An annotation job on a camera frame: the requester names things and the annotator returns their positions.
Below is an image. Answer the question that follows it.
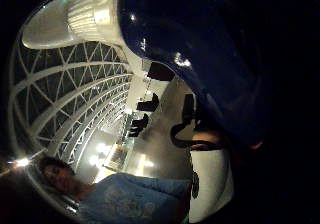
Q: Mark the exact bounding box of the white box with black print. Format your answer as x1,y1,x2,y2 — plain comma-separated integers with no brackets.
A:
187,148,235,224

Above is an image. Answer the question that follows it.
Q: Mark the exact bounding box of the black chair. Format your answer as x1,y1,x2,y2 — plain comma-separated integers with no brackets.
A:
146,61,176,83
135,92,160,113
127,113,150,138

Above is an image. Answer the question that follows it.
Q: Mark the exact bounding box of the the person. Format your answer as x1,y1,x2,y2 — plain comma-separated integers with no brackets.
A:
37,155,193,224

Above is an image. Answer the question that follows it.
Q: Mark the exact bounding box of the white ribbed pillar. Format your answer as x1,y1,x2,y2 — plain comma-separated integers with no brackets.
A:
21,0,135,51

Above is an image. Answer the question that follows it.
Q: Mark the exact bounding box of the bright ceiling lamp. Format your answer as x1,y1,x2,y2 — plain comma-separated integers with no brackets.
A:
13,156,32,169

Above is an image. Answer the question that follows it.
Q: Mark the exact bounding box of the black cable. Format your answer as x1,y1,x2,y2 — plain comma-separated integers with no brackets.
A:
169,93,228,152

